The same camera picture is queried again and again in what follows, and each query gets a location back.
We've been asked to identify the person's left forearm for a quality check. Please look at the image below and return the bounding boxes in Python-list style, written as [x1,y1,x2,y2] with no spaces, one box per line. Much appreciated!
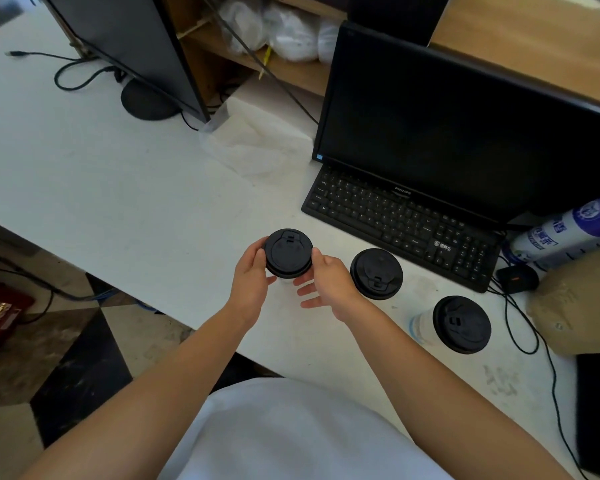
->
[22,302,251,480]

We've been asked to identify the wooden shelf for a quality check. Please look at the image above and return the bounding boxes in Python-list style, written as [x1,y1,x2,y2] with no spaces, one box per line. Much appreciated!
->
[177,0,331,98]

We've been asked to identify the thin black cable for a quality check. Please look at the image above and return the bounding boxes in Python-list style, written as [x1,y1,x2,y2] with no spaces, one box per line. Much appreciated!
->
[199,0,320,125]

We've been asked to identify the black computer mouse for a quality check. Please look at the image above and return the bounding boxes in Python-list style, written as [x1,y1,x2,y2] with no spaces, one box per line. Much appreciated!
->
[495,263,540,295]

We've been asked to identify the black desktop monitor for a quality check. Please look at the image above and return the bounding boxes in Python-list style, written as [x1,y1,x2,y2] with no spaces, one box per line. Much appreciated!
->
[311,20,600,231]

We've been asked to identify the red box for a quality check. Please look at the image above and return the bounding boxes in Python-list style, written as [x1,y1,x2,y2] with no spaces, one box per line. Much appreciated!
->
[0,284,35,345]

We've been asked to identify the person's white shirt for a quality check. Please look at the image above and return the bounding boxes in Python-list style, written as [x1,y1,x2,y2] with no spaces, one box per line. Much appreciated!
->
[157,377,453,480]

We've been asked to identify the person's black trousers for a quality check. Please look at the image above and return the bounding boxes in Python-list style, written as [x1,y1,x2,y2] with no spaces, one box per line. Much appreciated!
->
[212,352,281,393]

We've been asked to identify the black mouse cable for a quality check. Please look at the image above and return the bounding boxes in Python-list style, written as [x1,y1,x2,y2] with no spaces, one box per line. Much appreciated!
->
[487,274,589,480]

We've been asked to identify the black tissue box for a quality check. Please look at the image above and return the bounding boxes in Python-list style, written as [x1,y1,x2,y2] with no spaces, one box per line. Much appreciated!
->
[347,0,453,48]

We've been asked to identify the black slim monitor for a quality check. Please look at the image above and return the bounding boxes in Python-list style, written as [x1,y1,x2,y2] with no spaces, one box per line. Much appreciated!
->
[39,0,211,124]

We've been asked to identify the brown paper bag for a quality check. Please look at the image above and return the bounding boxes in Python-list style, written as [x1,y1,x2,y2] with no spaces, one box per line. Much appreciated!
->
[525,242,600,358]

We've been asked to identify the person's left hand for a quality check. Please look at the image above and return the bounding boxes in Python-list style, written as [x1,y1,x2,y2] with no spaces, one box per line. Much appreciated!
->
[225,237,277,328]

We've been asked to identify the person's right forearm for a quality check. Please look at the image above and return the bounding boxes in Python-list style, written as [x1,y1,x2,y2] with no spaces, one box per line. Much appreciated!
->
[345,299,573,480]

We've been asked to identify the person's right hand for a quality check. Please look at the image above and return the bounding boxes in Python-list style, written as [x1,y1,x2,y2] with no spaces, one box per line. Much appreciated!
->
[293,247,371,325]

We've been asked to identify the blue white spray can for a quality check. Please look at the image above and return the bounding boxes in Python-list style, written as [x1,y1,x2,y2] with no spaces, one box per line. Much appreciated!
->
[509,189,600,273]

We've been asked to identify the round black monitor base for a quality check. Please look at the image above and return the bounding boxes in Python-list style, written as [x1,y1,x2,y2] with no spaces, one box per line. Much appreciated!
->
[121,78,181,121]

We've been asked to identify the black floor cable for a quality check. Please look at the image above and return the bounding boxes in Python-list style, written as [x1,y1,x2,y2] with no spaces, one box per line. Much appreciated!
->
[0,249,101,325]

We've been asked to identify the black plastic cup lid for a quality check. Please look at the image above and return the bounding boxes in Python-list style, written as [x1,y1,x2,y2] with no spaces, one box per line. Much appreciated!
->
[263,228,315,279]
[433,295,493,355]
[349,248,404,301]

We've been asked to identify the black keyboard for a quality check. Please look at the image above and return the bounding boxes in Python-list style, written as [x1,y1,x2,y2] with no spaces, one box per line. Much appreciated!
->
[301,164,506,294]

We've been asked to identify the white plastic bag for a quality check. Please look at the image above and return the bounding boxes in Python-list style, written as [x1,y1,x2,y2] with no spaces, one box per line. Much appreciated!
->
[265,4,323,63]
[317,19,342,65]
[217,0,269,55]

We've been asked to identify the looped black cable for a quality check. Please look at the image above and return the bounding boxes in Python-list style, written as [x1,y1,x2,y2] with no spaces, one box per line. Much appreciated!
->
[5,50,126,91]

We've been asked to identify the blue floor cable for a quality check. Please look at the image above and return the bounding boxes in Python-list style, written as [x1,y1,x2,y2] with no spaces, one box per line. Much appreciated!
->
[97,289,166,315]

